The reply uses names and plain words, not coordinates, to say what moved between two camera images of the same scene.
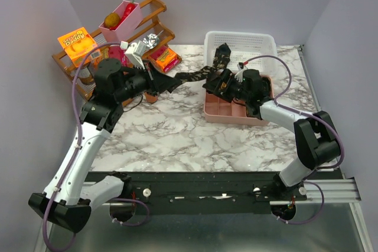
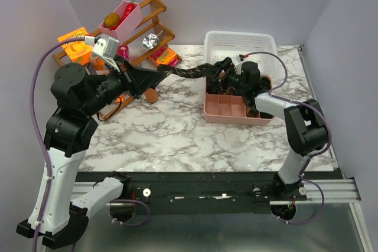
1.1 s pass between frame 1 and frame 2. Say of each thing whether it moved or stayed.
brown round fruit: stayed
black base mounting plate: stayed
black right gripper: moved
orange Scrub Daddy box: stayed
